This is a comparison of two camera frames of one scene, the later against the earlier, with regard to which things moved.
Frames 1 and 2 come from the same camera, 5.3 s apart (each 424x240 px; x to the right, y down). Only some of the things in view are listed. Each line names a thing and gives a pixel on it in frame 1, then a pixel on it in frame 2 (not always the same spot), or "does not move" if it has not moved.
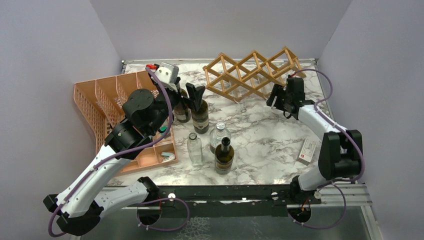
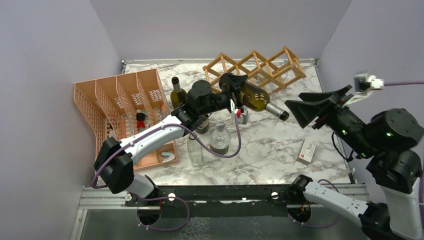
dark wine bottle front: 224,156 to 258,98
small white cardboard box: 306,151 does not move
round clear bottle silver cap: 217,134 does not move
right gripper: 278,90 to 305,111
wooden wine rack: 252,76 does not move
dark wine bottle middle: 200,118 does not move
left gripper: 195,93 to 234,82
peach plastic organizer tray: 101,101 does not move
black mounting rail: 228,201 does not move
